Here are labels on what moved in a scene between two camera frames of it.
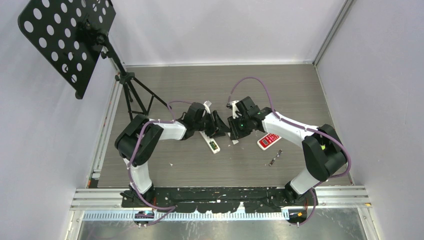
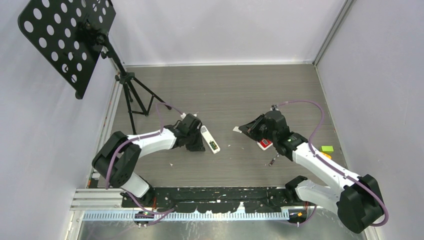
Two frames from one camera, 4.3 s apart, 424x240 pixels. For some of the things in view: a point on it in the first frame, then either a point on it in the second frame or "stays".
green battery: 213,145 stays
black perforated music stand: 73,34 stays
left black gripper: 218,128 → 199,146
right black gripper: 235,133 → 251,129
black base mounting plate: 223,200 stays
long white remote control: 208,140 stays
